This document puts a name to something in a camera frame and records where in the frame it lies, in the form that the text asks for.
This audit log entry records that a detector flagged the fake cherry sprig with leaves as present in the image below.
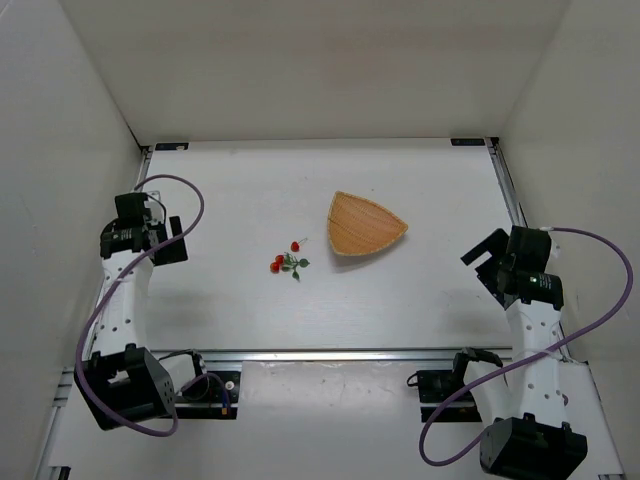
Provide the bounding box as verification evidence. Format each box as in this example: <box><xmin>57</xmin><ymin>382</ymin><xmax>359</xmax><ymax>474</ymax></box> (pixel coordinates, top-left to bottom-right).
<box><xmin>269</xmin><ymin>253</ymin><xmax>310</xmax><ymax>281</ymax></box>

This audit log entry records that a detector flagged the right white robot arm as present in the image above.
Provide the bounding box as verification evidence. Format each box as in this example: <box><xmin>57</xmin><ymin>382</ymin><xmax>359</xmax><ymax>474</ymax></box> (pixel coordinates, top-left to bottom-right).
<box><xmin>453</xmin><ymin>226</ymin><xmax>588</xmax><ymax>479</ymax></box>

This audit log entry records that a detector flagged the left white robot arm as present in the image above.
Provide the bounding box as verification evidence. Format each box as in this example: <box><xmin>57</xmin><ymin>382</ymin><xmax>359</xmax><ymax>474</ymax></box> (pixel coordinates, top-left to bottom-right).
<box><xmin>74</xmin><ymin>192</ymin><xmax>204</xmax><ymax>431</ymax></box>

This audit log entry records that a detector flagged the woven triangular fruit basket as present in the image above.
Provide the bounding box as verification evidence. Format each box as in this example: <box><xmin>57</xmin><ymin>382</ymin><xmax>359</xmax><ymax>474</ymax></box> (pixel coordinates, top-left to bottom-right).
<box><xmin>327</xmin><ymin>191</ymin><xmax>408</xmax><ymax>257</ymax></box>

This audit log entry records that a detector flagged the right aluminium frame rail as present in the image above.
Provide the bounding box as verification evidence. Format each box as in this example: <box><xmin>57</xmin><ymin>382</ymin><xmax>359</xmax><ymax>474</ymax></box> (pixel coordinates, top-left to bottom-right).
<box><xmin>486</xmin><ymin>137</ymin><xmax>528</xmax><ymax>227</ymax></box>

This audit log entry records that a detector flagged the aluminium frame rail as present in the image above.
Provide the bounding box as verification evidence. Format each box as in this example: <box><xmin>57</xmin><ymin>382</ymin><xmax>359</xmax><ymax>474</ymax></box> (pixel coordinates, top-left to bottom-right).
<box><xmin>486</xmin><ymin>137</ymin><xmax>528</xmax><ymax>227</ymax></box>
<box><xmin>149</xmin><ymin>347</ymin><xmax>516</xmax><ymax>365</ymax></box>
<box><xmin>34</xmin><ymin>144</ymin><xmax>154</xmax><ymax>480</ymax></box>

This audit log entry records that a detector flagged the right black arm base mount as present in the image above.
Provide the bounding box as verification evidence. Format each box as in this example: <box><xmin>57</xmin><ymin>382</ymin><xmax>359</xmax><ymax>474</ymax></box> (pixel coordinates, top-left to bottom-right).
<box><xmin>406</xmin><ymin>347</ymin><xmax>503</xmax><ymax>423</ymax></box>

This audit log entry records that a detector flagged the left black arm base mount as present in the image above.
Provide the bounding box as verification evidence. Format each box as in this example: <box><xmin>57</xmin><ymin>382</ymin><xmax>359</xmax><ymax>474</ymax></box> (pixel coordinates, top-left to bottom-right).
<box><xmin>161</xmin><ymin>350</ymin><xmax>242</xmax><ymax>420</ymax></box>

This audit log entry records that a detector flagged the front aluminium frame rail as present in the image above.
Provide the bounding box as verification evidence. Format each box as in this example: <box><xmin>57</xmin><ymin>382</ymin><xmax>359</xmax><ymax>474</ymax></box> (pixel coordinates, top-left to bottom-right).
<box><xmin>149</xmin><ymin>347</ymin><xmax>516</xmax><ymax>365</ymax></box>

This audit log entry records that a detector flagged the left aluminium frame rail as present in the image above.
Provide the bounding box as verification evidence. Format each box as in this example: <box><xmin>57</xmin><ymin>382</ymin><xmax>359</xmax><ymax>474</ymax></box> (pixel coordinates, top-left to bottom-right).
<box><xmin>34</xmin><ymin>144</ymin><xmax>154</xmax><ymax>480</ymax></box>

